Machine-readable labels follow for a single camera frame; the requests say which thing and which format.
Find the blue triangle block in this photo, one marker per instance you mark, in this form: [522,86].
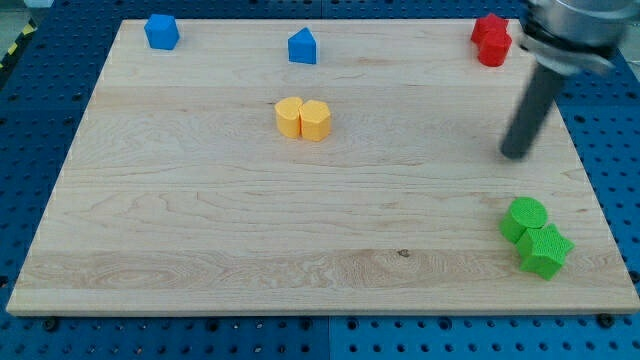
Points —
[302,47]

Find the red star block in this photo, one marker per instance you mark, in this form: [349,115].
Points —
[485,24]

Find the green star block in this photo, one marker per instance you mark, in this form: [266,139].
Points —
[543,251]

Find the light wooden board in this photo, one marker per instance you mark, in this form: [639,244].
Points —
[180,197]

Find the yellow hexagon block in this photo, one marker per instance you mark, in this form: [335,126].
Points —
[315,119]

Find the yellow heart block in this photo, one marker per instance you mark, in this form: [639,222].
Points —
[288,116]

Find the green cylinder block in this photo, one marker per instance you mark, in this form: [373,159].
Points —
[522,214]

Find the red cylinder block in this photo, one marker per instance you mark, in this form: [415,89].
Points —
[494,48]

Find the blue pentagon block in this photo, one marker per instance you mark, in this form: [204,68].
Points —
[162,31]

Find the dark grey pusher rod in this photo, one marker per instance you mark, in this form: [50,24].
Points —
[531,112]

